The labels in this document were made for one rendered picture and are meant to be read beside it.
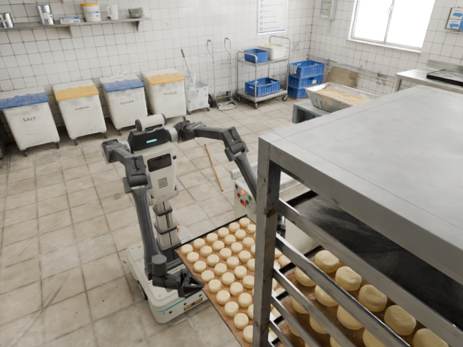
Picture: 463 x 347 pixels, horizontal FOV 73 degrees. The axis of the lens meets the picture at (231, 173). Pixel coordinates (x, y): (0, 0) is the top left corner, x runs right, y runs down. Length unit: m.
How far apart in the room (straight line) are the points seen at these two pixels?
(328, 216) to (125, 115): 4.63
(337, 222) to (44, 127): 4.67
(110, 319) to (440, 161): 2.37
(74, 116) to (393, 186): 4.73
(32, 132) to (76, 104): 0.67
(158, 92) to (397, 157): 4.75
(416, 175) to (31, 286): 2.90
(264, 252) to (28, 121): 4.53
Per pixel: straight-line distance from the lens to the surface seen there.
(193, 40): 5.88
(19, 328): 2.84
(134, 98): 5.02
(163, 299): 2.27
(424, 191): 0.44
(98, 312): 2.67
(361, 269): 0.51
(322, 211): 0.61
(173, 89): 5.16
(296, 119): 2.63
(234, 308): 1.23
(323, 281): 0.59
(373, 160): 0.48
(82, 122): 5.01
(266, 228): 0.60
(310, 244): 2.72
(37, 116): 4.95
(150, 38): 5.62
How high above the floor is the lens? 2.04
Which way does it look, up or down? 32 degrees down
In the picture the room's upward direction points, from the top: 1 degrees counter-clockwise
